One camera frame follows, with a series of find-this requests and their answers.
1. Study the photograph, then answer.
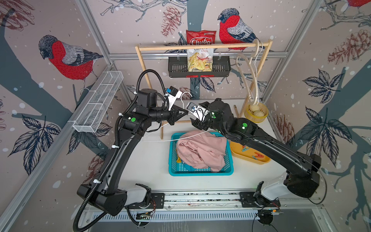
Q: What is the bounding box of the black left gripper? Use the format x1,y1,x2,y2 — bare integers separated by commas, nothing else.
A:
149,103,188,126

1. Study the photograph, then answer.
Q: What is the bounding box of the white hanger of pink shirt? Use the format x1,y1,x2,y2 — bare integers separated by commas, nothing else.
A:
141,91,212,143

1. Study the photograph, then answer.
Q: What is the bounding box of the pink-grey t-shirt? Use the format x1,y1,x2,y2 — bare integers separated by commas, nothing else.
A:
176,130,227,172

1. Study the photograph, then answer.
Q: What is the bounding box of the red clothespin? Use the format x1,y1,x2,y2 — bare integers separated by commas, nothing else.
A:
255,152,265,159

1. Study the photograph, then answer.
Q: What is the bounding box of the wooden ring hanger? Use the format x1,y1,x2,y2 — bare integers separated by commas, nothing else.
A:
235,38,261,106

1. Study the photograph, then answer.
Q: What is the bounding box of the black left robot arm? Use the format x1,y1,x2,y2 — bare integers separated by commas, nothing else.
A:
72,69,187,232

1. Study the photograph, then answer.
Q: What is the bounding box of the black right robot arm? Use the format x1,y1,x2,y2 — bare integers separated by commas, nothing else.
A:
186,98,321,206

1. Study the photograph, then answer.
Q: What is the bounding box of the yellow bowl with buns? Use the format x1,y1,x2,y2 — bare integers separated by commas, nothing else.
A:
244,102,269,123

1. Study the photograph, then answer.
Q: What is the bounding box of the teal plastic laundry basket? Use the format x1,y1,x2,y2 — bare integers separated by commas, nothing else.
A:
168,132,234,177

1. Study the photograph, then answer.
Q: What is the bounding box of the yellow plastic tray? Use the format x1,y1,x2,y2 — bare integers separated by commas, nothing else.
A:
230,142,271,165

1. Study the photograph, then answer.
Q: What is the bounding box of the red Chuba chips bag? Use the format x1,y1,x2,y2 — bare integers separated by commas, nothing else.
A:
186,30,216,72

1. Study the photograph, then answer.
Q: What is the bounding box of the wooden clothes rack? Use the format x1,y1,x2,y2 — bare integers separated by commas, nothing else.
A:
135,39,273,140

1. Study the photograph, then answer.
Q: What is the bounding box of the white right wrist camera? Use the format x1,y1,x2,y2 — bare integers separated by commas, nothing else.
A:
186,102,209,122

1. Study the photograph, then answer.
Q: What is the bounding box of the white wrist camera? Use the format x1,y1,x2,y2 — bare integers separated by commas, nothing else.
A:
166,86,183,111
186,102,209,122

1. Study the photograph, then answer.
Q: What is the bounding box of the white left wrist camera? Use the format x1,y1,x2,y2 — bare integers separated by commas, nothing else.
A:
166,86,183,111

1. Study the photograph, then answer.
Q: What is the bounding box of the black wall basket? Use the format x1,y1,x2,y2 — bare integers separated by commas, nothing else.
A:
168,56,231,78

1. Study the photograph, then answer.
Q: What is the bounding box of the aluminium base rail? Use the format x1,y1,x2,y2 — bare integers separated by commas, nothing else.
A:
108,189,314,225

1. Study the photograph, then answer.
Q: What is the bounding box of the white wire wall shelf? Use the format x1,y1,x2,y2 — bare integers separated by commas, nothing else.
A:
73,71,123,133

